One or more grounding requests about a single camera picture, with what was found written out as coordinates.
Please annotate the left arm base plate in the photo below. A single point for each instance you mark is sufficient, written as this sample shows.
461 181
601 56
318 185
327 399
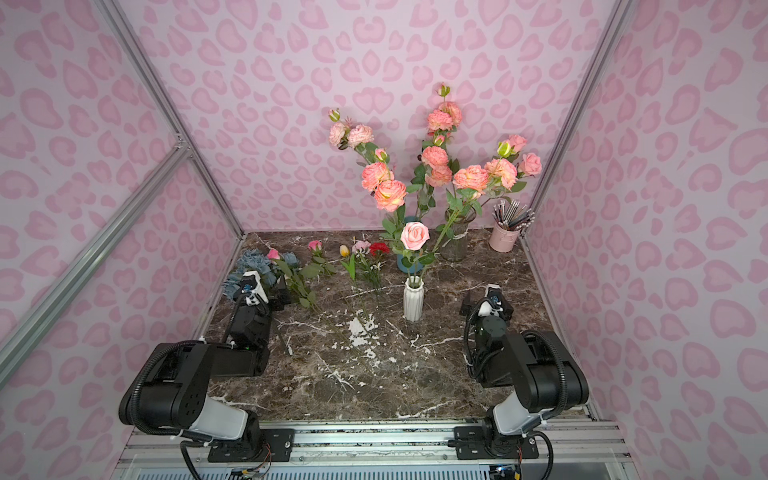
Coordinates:
270 444

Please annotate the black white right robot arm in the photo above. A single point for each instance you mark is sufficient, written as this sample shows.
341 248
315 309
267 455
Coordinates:
544 378

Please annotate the clear ribbed glass vase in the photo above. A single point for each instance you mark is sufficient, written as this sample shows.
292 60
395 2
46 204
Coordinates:
454 246

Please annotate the pink peony flower branch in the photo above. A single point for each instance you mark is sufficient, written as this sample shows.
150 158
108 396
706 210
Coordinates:
443 121

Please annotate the light pink rose with stem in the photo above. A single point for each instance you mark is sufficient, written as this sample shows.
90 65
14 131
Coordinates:
528 166

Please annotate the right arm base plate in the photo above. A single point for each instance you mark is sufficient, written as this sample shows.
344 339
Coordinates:
479 442

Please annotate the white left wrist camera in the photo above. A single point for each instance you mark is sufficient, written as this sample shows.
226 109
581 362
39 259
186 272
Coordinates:
251 290

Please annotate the bunch of artificial flowers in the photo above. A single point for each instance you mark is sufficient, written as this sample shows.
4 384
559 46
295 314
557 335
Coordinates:
297 277

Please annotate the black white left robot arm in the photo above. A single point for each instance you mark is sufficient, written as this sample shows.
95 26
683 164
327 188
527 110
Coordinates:
168 397

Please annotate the pale pink peony branch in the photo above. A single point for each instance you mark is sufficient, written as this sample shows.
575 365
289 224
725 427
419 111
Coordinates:
348 136

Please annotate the yellow tulip flower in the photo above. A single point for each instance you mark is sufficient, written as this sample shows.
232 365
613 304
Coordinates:
348 261

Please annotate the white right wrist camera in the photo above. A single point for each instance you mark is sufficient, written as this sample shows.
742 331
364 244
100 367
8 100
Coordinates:
495 304

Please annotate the white ribbed ceramic vase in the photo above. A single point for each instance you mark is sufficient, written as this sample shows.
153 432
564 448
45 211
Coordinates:
413 298

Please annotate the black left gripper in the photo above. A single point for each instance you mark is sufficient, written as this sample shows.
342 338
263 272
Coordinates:
264 303

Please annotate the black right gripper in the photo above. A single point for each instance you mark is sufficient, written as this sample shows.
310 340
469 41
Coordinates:
474 303

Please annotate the red carnation flower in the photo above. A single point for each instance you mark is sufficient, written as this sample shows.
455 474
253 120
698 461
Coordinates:
377 255

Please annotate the pink cup of straws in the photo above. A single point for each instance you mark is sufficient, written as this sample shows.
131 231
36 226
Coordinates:
512 219

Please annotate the light pink carnation flower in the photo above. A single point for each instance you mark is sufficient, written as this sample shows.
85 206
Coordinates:
361 247

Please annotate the pink rose with long stem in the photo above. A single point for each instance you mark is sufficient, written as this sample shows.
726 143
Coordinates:
517 143

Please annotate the teal cylindrical vase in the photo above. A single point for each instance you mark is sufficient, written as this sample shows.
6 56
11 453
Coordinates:
413 236

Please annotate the blue grey artificial flower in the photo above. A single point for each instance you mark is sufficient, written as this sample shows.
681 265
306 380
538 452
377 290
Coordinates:
270 278

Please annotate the pale pink rose stem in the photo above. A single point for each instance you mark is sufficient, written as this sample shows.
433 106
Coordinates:
426 258

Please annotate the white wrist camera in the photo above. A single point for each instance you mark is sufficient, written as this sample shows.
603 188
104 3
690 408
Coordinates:
495 304
251 290

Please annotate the large pink peony branch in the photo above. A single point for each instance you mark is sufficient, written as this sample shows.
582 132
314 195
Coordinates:
470 184

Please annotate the coral peony flower branch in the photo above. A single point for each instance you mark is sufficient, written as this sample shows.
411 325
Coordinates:
433 172

